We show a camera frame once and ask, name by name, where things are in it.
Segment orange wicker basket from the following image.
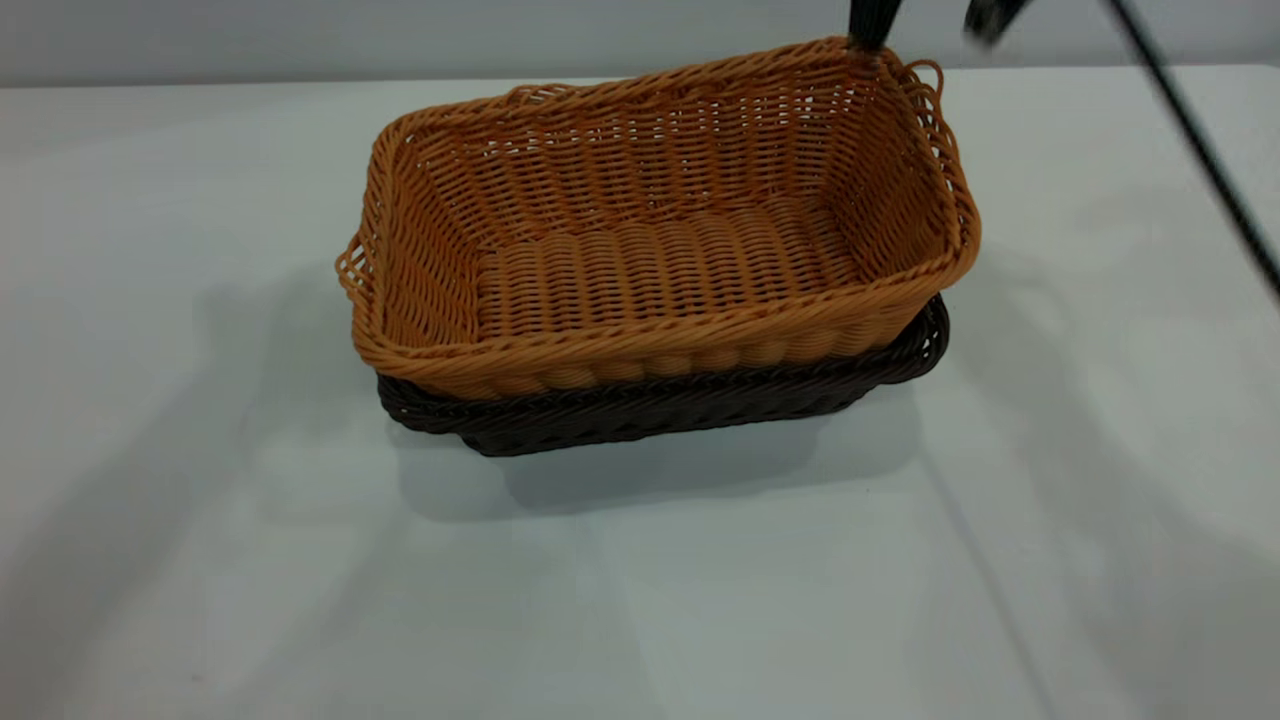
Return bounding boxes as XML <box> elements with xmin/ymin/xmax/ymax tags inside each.
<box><xmin>335</xmin><ymin>36</ymin><xmax>982</xmax><ymax>402</ymax></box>

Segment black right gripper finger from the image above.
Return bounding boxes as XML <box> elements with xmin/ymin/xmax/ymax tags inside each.
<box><xmin>847</xmin><ymin>0</ymin><xmax>903</xmax><ymax>53</ymax></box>
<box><xmin>964</xmin><ymin>0</ymin><xmax>1033</xmax><ymax>45</ymax></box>

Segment black braided cable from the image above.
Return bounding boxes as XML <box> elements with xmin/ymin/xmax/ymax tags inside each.
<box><xmin>1108</xmin><ymin>0</ymin><xmax>1280</xmax><ymax>303</ymax></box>

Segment black wicker basket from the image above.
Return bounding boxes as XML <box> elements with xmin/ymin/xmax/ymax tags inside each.
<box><xmin>377</xmin><ymin>295</ymin><xmax>951</xmax><ymax>458</ymax></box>

